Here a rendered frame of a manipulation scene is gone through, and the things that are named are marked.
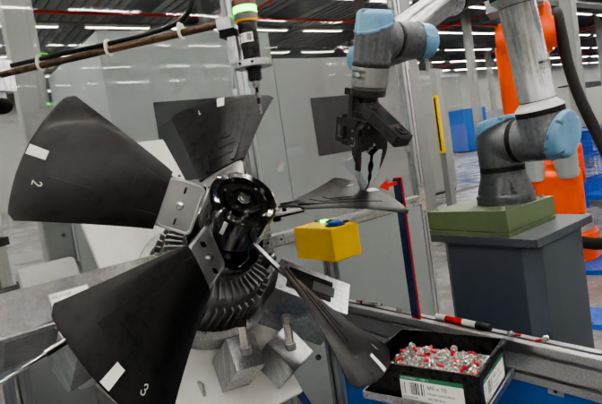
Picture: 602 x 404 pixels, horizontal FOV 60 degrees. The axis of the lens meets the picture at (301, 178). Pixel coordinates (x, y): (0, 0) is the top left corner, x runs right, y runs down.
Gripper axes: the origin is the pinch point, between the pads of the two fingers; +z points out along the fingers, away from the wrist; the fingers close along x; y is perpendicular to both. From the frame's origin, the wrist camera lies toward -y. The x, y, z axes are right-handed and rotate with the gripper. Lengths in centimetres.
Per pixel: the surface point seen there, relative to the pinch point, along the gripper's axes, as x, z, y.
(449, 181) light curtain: -465, 151, 289
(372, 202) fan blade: 4.8, 1.0, -6.2
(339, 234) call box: -11.7, 20.5, 18.5
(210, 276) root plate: 39.5, 8.2, -3.8
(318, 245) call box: -8.7, 24.9, 23.3
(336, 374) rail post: -12, 63, 16
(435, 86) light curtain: -464, 37, 326
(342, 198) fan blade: 9.0, 0.6, -2.1
